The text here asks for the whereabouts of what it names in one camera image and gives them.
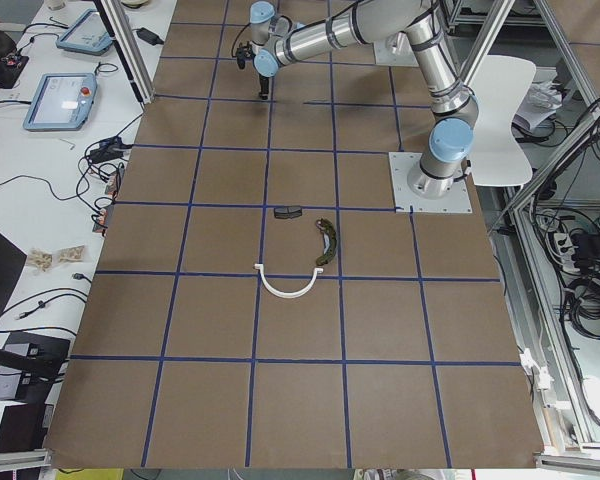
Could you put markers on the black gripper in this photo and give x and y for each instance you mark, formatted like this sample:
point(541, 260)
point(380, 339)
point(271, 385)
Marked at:
point(263, 81)

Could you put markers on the far blue teach pendant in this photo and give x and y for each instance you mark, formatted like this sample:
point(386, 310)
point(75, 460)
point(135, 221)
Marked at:
point(86, 35)

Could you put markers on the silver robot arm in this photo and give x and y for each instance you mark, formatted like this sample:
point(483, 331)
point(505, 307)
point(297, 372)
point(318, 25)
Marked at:
point(276, 41)

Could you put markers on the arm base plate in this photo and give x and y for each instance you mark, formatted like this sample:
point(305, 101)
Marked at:
point(394, 51)
point(415, 192)

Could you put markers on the near blue teach pendant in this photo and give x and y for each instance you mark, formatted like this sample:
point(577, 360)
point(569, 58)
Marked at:
point(62, 102)

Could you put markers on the white curved plastic bracket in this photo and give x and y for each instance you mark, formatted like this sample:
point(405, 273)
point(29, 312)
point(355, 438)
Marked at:
point(287, 288)

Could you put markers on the black power adapter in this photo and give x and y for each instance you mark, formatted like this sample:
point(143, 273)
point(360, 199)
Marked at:
point(149, 36)

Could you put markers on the white plastic chair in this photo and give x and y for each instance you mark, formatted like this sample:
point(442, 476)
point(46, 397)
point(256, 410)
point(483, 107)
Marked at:
point(500, 85)

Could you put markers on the blue teach pendant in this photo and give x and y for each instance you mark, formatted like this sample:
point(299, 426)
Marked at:
point(62, 102)
point(86, 35)

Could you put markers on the green brake shoe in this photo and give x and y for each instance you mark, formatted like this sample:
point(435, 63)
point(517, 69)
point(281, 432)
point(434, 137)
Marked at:
point(330, 240)

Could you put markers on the aluminium frame post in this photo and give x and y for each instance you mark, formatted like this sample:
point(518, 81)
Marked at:
point(119, 30)

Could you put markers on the grey brake pad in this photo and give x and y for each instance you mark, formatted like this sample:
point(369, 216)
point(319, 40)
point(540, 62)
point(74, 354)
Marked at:
point(287, 212)

